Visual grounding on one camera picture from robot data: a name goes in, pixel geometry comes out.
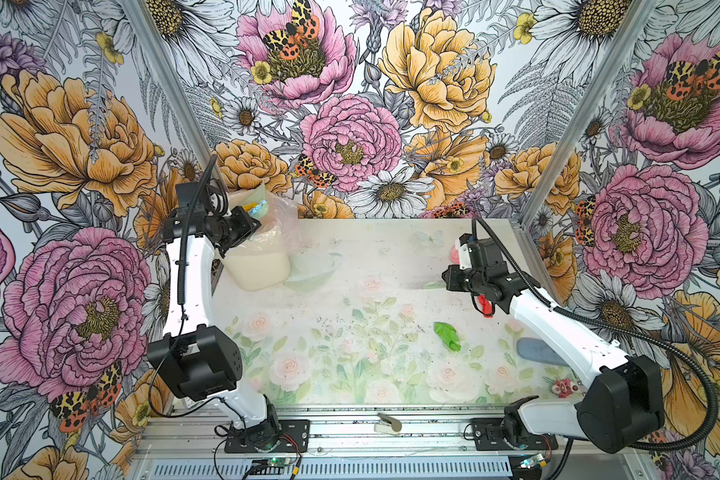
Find green dustpan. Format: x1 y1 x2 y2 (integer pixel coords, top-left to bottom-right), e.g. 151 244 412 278
227 184 268 215

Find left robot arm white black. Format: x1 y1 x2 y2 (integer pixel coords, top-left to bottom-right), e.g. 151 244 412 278
147 182 281 450

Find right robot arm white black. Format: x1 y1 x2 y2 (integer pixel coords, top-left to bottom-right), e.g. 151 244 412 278
442 233 665 454

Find pink paper scrap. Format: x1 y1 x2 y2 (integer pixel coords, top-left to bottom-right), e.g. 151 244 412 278
450 247 460 265

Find small light blue paper scrap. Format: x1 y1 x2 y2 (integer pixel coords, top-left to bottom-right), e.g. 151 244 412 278
248 200 269 221

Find white trash bin plastic liner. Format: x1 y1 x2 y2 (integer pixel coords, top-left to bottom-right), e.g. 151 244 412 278
221 190 299 292

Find green paper scrap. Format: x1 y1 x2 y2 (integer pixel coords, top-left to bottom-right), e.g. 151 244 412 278
433 322 462 352

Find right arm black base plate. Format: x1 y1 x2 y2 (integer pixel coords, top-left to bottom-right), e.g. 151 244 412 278
462 417 558 451

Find small beige clip on rail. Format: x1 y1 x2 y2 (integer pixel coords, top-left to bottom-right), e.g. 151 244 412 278
374 412 402 435

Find aluminium rail frame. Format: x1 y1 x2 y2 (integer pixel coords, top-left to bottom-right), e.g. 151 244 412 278
126 405 658 479

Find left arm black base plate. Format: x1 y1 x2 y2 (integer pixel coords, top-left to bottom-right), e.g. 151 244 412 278
223 419 311 454

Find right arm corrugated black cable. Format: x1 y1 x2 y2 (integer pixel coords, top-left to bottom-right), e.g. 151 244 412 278
471 217 720 453

